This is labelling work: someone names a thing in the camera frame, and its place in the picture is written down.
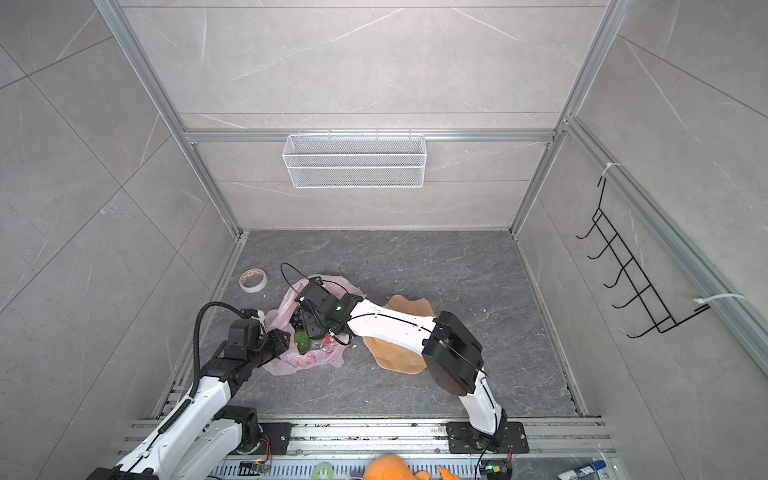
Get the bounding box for green fake fruit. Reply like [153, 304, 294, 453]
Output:
[294, 329, 312, 355]

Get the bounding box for pink plastic bag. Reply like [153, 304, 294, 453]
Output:
[263, 279, 346, 376]

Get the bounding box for pink scalloped bowl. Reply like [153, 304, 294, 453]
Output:
[363, 295, 435, 375]

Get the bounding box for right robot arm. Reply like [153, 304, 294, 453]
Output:
[297, 277, 507, 448]

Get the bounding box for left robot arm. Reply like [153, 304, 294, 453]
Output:
[89, 318, 292, 479]

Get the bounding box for black fake grapes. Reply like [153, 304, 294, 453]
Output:
[289, 307, 304, 331]

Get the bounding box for masking tape roll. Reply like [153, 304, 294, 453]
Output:
[238, 268, 268, 293]

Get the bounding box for green tape roll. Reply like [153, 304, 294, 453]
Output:
[310, 462, 335, 480]

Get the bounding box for orange plush toy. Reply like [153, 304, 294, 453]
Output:
[362, 455, 433, 480]

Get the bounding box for blue white tube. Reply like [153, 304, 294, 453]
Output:
[557, 460, 607, 480]

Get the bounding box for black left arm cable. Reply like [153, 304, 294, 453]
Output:
[190, 301, 253, 391]

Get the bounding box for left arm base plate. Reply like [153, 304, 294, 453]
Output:
[236, 422, 293, 456]

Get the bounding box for white wire mesh basket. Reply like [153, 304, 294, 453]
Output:
[282, 133, 428, 189]

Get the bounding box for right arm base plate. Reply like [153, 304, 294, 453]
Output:
[445, 420, 530, 455]

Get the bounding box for black wire hook rack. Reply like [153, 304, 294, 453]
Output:
[576, 177, 711, 340]

